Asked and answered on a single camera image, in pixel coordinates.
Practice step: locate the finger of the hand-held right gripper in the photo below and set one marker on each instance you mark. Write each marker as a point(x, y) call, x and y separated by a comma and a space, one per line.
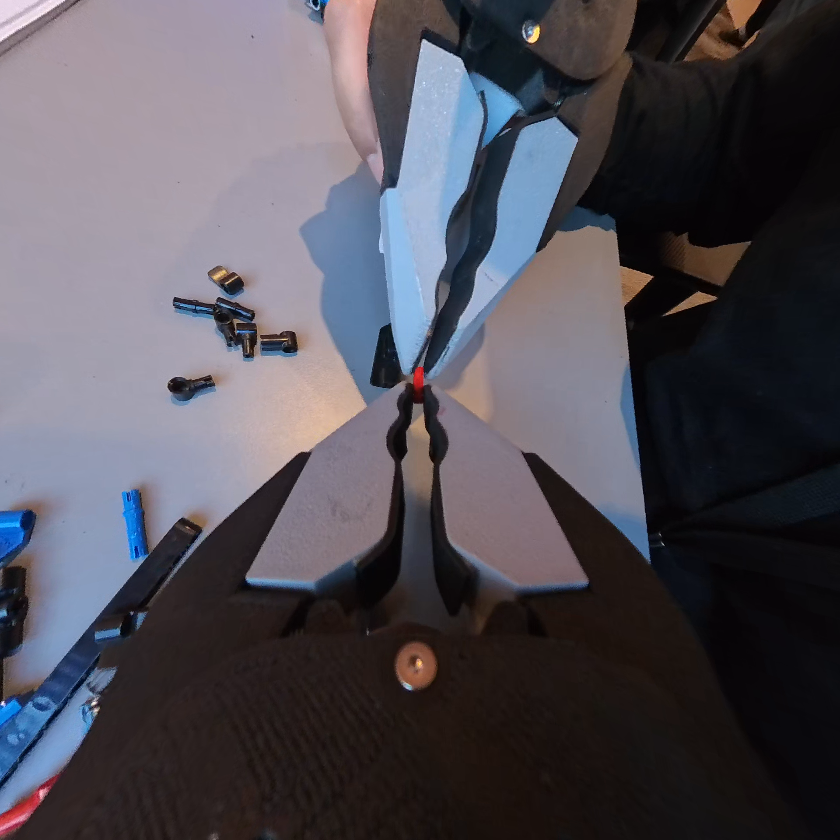
point(531, 190)
point(426, 164)

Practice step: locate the black toy pin connector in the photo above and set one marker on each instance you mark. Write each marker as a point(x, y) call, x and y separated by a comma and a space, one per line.
point(246, 337)
point(225, 323)
point(279, 342)

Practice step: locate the white desk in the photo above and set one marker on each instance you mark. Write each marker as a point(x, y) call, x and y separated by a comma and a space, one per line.
point(131, 164)

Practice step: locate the red toy piece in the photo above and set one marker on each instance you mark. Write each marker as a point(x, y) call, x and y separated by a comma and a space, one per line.
point(29, 804)

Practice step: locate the small black toy connector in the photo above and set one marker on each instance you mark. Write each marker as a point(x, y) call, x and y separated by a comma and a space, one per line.
point(121, 627)

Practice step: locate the blue curved toy panel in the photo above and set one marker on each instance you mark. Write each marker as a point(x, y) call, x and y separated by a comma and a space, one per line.
point(14, 535)

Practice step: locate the black ball joint toy connector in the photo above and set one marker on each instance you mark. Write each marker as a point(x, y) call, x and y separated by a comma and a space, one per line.
point(189, 386)

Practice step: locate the white board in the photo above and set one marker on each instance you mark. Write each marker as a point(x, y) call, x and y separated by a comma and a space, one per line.
point(26, 16)

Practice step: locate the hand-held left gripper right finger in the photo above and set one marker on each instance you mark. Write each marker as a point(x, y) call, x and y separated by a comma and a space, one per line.
point(499, 518)

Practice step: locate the person's black clothing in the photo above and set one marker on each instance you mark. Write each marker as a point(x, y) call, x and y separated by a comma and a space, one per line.
point(741, 525)

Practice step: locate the small grey toy piece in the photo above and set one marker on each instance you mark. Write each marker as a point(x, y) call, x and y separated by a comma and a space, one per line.
point(98, 695)

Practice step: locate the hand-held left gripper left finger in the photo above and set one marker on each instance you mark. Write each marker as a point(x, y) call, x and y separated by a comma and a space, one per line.
point(328, 512)

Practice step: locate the long black toy beam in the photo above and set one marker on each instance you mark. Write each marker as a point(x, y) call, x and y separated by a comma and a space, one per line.
point(118, 610)

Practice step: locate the blue toy axle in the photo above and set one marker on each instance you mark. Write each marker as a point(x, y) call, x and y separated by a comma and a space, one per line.
point(10, 714)

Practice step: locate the black toy clip connector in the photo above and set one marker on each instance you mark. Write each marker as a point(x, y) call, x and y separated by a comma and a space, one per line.
point(12, 610)

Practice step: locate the black toy pin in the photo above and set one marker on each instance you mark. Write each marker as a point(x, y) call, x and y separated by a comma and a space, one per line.
point(193, 305)
point(235, 306)

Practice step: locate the person's right forearm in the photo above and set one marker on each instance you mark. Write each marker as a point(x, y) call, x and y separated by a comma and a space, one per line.
point(709, 131)

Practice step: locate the person's right hand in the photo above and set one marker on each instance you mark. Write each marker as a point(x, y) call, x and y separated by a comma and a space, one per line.
point(351, 79)

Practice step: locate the red toy pin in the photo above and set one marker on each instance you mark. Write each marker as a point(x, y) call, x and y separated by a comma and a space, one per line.
point(418, 382)

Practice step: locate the black toy bush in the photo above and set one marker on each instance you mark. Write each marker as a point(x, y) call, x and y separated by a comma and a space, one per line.
point(226, 279)

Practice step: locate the blue toy pin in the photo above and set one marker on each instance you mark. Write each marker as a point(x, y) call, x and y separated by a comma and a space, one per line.
point(134, 525)

